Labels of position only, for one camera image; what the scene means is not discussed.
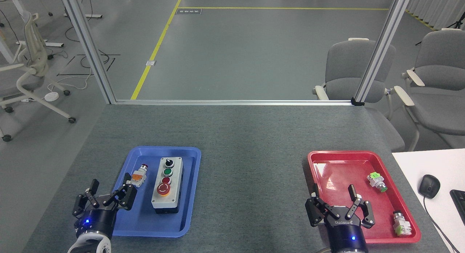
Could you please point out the silver aluminium rail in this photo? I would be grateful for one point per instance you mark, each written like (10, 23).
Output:
(232, 102)

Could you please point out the green push button switch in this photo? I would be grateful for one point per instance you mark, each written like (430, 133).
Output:
(376, 181)

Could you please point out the grey control box with buttons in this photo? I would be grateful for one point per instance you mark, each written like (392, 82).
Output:
(168, 184)

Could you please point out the silver floor outlet plate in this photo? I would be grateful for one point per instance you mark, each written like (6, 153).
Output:
(151, 63)

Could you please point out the white side desk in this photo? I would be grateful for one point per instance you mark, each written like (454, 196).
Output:
(417, 162)

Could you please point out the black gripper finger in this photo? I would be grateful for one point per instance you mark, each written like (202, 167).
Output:
(361, 209)
(87, 200)
(123, 196)
(319, 207)

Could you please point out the grey armchair behind post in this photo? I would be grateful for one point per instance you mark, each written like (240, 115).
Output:
(345, 67)

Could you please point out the red push button orange block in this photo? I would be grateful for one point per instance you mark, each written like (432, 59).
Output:
(138, 176)

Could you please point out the white desk foot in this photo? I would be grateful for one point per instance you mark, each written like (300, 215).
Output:
(51, 44)
(89, 16)

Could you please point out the white round floor socket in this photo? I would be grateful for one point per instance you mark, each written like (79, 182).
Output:
(51, 96)

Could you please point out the black tripod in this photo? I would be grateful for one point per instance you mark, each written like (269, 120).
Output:
(458, 24)

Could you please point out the grey armchair with white armrests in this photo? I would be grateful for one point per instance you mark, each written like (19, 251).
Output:
(439, 64)

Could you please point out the red plastic tray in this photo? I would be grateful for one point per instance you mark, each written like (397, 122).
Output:
(345, 176)

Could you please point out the blue plastic tray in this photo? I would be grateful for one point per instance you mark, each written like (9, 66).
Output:
(145, 220)

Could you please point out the white mesh office chair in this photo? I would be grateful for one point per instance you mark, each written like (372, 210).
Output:
(32, 67)

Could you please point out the silver push button green block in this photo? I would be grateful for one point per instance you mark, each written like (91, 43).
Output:
(401, 224)

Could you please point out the black computer mouse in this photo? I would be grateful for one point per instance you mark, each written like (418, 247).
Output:
(429, 185)

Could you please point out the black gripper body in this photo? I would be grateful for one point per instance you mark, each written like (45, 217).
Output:
(345, 231)
(96, 218)

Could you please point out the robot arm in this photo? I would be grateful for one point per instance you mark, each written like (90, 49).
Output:
(343, 251)

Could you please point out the black keyboard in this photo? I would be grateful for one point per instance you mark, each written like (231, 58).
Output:
(459, 205)

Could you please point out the silver aluminium post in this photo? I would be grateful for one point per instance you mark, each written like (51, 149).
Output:
(381, 49)
(89, 49)

